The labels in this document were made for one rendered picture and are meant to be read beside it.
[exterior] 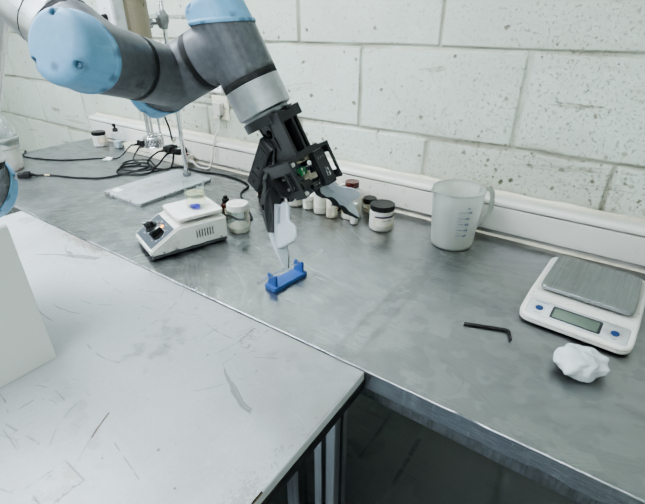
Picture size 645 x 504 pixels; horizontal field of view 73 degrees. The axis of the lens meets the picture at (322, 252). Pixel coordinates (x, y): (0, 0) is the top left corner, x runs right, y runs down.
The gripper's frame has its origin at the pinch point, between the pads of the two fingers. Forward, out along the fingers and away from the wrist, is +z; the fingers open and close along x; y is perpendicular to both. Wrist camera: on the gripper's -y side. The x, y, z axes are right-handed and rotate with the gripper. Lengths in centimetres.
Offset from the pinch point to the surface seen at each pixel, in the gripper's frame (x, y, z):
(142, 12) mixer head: 26, -78, -62
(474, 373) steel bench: 9.4, 9.6, 30.6
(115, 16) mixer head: 18, -77, -62
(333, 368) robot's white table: -6.3, -4.2, 20.5
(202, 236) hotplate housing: 1, -53, -2
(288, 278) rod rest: 5.1, -28.8, 11.9
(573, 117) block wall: 72, 4, 9
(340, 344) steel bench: -1.3, -7.9, 20.3
